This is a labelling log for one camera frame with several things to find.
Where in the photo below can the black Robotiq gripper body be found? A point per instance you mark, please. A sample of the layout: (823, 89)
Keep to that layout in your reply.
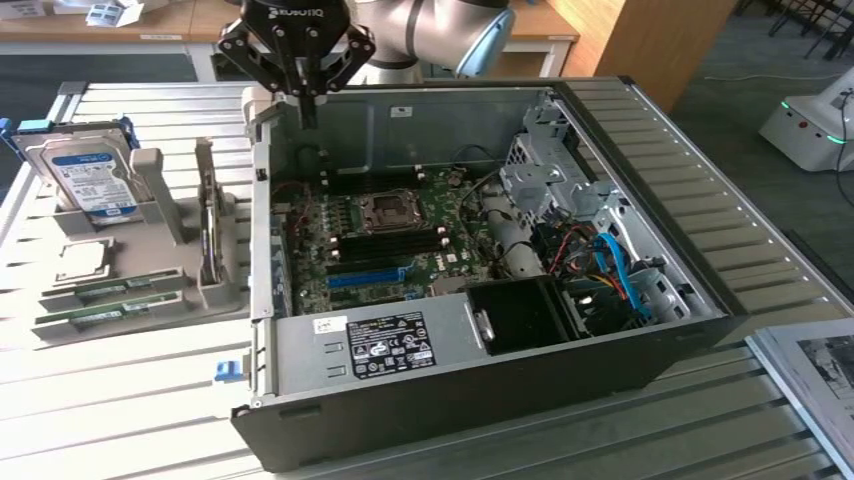
(293, 22)

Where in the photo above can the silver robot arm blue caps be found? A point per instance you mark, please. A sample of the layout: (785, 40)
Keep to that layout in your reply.
(433, 30)

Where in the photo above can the black RAM slot bank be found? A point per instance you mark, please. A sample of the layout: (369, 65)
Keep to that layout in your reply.
(387, 246)
(373, 180)

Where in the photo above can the green RAM stick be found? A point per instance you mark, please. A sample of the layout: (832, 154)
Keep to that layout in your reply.
(122, 288)
(120, 309)

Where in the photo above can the white paper boxes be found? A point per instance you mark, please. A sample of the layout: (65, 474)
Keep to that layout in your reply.
(109, 12)

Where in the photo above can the graphics card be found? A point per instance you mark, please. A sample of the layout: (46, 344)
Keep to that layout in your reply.
(212, 220)

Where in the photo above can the metal CPU socket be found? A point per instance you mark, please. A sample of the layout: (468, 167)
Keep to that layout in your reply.
(389, 212)

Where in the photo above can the hard disk blue label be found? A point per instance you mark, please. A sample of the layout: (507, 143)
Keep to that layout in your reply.
(89, 175)

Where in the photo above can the green motherboard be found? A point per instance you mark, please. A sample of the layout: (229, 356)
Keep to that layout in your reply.
(436, 210)

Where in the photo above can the silver metal drive cage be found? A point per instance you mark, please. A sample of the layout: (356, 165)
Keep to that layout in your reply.
(543, 170)

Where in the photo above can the grey parts rack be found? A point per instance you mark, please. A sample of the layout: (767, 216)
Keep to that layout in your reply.
(160, 250)

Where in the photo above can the wooden cabinet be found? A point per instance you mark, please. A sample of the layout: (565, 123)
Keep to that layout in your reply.
(640, 45)

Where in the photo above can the blue expansion slot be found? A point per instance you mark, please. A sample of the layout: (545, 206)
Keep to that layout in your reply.
(367, 278)

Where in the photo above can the silver CPU chip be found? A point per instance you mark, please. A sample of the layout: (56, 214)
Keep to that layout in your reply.
(85, 262)

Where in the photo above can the grey power supply with label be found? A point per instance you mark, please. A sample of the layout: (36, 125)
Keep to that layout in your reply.
(373, 345)

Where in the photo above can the small blue plastic clip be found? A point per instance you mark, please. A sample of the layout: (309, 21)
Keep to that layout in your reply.
(226, 372)

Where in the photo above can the white mobile robot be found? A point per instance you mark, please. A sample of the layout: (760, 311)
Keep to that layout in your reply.
(810, 125)

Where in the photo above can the black chair legs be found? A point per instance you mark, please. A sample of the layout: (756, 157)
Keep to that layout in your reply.
(820, 25)

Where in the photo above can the black open PC case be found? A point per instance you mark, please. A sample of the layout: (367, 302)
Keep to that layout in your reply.
(467, 410)

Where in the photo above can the wooden desk white frame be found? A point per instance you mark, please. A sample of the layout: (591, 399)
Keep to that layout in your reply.
(166, 27)

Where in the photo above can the blue disk carrier bracket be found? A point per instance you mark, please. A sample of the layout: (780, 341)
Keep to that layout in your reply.
(29, 129)

